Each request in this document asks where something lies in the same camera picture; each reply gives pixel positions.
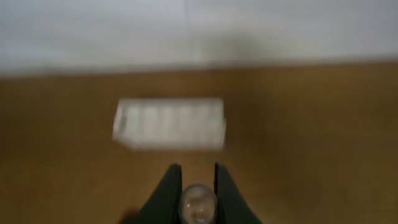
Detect clear test tube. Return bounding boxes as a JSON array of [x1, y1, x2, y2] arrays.
[[179, 183, 218, 224]]

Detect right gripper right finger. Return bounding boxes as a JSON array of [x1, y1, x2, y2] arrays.
[[213, 162, 264, 224]]

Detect white test tube rack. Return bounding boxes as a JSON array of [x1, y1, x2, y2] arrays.
[[111, 97, 227, 151]]

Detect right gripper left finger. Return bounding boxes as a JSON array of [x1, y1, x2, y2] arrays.
[[119, 162, 183, 224]]

